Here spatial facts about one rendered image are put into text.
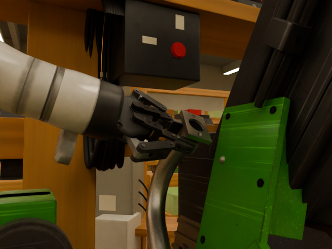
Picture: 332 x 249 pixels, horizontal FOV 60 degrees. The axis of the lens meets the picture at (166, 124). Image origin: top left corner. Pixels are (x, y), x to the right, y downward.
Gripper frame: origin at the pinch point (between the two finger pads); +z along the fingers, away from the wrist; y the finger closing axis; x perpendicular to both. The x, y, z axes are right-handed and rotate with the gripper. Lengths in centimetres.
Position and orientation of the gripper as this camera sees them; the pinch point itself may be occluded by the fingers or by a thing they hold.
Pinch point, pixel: (182, 136)
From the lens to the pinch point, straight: 42.9
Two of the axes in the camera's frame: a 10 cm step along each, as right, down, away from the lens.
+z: 8.7, 2.9, 4.0
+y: -1.3, -6.5, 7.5
